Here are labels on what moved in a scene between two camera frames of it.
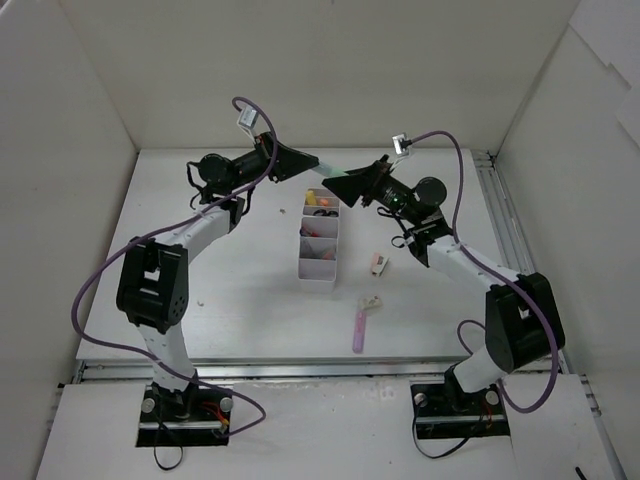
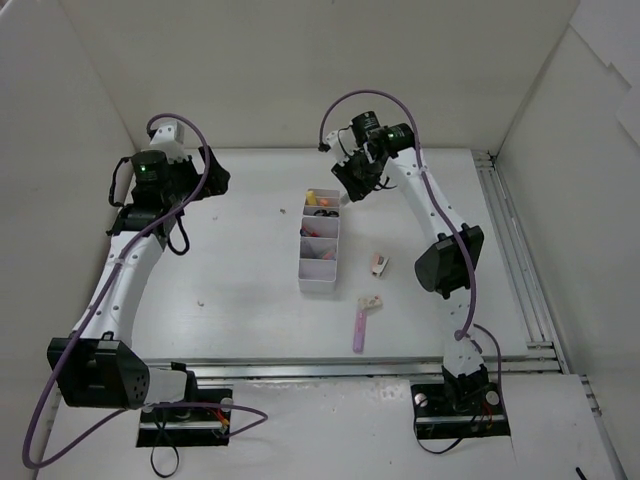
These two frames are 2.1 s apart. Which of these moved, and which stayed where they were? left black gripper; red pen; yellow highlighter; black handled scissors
Moved: left black gripper
Stayed: red pen; black handled scissors; yellow highlighter
